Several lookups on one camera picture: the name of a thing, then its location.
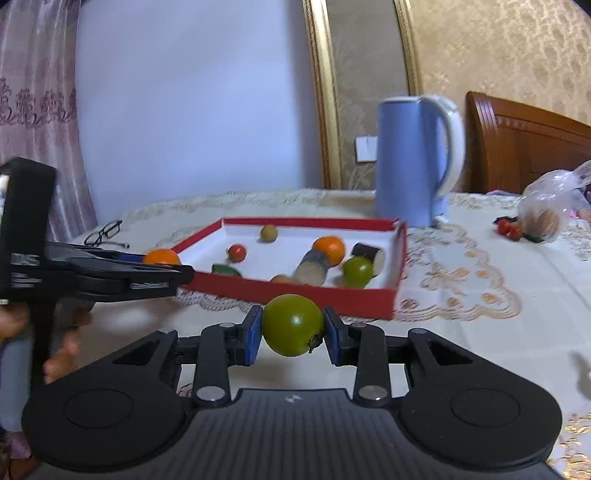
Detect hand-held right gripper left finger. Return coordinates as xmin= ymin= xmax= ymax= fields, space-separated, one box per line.
xmin=111 ymin=305 xmax=264 ymax=407

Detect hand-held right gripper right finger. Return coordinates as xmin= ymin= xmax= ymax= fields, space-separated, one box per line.
xmin=323 ymin=305 xmax=467 ymax=407

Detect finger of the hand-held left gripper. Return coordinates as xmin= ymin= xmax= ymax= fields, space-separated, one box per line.
xmin=46 ymin=264 xmax=195 ymax=304
xmin=46 ymin=244 xmax=145 ymax=267

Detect orange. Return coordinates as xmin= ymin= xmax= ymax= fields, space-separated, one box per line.
xmin=142 ymin=248 xmax=182 ymax=267
xmin=312 ymin=236 xmax=346 ymax=267

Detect green tomato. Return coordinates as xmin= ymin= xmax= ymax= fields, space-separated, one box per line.
xmin=342 ymin=257 xmax=374 ymax=289
xmin=261 ymin=294 xmax=325 ymax=357

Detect red cardboard box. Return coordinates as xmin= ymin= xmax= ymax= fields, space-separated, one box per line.
xmin=172 ymin=217 xmax=408 ymax=320

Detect person's left forearm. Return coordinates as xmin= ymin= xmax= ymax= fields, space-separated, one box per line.
xmin=0 ymin=342 xmax=37 ymax=435

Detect person's left hand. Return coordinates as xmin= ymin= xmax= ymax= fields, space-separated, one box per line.
xmin=0 ymin=302 xmax=93 ymax=386

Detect black eyeglasses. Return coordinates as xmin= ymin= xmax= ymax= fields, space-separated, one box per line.
xmin=84 ymin=220 xmax=131 ymax=249

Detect pink patterned curtain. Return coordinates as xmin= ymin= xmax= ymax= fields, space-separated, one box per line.
xmin=0 ymin=0 xmax=98 ymax=241

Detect blue electric kettle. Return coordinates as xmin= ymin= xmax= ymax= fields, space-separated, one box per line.
xmin=375 ymin=95 xmax=465 ymax=227

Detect clear plastic bag of walnuts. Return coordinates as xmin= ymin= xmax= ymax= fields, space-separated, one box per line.
xmin=517 ymin=161 xmax=591 ymax=243

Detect wooden headboard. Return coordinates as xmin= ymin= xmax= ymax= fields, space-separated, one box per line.
xmin=464 ymin=91 xmax=591 ymax=195

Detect white wall switch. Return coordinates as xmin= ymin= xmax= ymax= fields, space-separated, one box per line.
xmin=355 ymin=135 xmax=379 ymax=163

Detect gold framed wall panel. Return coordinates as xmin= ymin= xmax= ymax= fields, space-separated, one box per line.
xmin=302 ymin=0 xmax=423 ymax=190

